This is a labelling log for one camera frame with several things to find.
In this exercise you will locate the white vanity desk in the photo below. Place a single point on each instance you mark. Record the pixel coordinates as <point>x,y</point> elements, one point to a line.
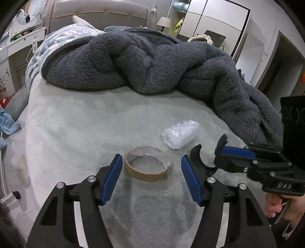
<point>19,54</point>

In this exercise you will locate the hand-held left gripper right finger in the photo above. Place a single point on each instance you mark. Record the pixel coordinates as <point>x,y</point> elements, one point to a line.
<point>191,181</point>

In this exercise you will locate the white power strip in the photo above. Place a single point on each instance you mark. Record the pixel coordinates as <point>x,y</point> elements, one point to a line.
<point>34,44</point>

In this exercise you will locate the clear plastic bag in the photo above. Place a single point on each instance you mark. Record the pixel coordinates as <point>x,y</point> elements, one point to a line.
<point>181,133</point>

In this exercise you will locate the dark door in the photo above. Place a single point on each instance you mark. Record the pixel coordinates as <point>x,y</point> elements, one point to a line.
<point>281,66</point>

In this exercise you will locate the red wall ornament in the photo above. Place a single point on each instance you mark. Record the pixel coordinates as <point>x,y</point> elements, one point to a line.
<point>303,78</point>

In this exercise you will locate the dark grey fluffy blanket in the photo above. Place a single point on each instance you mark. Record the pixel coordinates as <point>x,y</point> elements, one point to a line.
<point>143,62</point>

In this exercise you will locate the teal bags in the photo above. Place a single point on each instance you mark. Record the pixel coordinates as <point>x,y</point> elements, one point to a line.
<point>181,7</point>

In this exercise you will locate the teal pillow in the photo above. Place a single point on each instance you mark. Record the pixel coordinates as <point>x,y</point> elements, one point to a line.
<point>113,28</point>

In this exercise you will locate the person's right hand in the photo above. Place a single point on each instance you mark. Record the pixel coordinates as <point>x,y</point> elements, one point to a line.
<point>274,207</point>

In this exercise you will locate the green cream cat bed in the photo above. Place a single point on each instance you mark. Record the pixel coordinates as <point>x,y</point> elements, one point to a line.
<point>201,38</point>

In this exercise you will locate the light blue towel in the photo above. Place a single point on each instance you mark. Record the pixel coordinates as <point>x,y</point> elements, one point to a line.
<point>7,124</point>

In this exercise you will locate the round mirror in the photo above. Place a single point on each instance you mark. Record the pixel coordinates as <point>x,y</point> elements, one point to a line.
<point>23,18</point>

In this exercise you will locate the bedside table lamp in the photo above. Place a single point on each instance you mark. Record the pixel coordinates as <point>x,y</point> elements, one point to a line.
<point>164,22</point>

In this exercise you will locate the white wardrobe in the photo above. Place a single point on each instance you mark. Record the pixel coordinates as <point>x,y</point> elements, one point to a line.
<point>214,19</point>

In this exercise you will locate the bed with grey headboard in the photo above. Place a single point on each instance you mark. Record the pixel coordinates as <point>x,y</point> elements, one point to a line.
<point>83,124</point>

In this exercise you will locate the yellow-green garment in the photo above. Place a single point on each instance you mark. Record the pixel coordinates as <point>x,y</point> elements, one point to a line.
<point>177,26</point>

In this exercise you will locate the cream pillow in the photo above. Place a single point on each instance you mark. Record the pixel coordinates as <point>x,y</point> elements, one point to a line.
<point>79,19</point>

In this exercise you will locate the white clothes rack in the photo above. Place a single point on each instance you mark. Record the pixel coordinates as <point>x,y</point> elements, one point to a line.
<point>3,176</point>

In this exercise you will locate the blue patterned duvet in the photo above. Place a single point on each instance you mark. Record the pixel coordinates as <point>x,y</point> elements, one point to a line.
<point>54,40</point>

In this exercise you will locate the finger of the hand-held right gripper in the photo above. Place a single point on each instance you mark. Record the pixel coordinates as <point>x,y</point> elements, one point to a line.
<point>234,152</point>
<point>199,158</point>

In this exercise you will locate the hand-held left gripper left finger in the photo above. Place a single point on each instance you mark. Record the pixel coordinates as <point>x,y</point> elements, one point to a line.
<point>110,178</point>

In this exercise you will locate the dark office chair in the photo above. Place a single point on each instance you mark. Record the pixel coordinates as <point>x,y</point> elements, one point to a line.
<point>215,35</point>

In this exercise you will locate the grey floor cushion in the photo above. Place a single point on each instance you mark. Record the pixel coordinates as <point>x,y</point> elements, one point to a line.
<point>16,102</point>

